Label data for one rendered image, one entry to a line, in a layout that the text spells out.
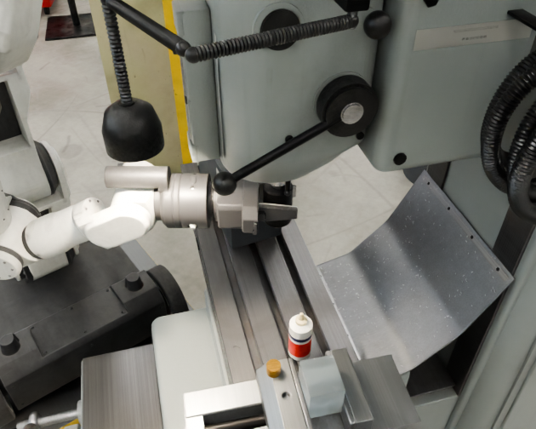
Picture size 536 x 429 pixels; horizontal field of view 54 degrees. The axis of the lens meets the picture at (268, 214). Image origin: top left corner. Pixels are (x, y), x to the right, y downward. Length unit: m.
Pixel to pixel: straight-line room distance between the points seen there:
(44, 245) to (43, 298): 0.75
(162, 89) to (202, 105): 1.94
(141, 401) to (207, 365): 0.17
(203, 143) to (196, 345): 0.53
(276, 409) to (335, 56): 0.49
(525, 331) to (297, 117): 0.62
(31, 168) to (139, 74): 1.36
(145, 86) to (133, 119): 1.99
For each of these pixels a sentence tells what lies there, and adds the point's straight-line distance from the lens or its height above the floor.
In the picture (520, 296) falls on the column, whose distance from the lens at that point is 1.01.
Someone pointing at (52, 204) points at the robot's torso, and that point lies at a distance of 1.41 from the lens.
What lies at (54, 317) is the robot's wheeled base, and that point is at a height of 0.59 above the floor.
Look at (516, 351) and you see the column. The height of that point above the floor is 0.93.
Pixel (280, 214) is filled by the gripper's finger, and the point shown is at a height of 1.23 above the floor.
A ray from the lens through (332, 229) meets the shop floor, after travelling 2.63.
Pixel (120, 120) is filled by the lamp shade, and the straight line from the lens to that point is 0.64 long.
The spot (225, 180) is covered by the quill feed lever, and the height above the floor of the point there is 1.39.
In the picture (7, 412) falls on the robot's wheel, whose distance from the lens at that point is 1.58.
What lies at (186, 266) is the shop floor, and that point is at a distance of 2.46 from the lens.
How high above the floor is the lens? 1.77
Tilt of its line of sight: 41 degrees down
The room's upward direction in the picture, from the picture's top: straight up
